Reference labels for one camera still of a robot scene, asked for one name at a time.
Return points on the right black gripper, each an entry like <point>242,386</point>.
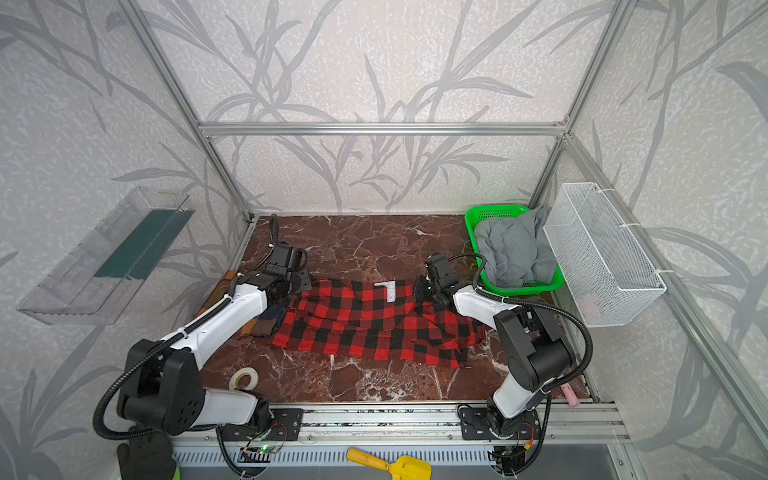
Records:
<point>425,288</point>

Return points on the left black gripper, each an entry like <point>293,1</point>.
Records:
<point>298,280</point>

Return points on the red black plaid shirt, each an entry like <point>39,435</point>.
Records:
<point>376,321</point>

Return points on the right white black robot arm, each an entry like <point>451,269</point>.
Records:
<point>545,347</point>

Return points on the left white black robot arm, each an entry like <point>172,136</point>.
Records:
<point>161,391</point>

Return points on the grey long sleeve shirt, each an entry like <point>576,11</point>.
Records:
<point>516,249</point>

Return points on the folded brown plaid shirt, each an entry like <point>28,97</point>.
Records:
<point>264,321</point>

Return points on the green plastic basket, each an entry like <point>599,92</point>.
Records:
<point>498,213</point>

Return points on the white tape roll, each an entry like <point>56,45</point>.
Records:
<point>245,379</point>

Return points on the purple pink toy fork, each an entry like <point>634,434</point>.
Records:
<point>570,395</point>

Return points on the yellow toy shovel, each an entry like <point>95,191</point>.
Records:
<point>404,468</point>

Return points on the black glove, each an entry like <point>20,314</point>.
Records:
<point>147,457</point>

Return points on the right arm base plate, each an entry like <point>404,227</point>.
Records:
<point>486,423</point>

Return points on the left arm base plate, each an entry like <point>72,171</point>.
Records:
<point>285,427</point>

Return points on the pink object in wire basket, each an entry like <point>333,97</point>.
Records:
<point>589,307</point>

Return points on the aluminium frame crossbar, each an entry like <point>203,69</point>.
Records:
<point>212,129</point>

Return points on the white wire mesh basket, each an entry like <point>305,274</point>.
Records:
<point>598,253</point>

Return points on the aluminium front rail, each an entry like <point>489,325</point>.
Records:
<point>436,423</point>

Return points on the clear plastic wall tray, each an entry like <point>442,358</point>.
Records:
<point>96,281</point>

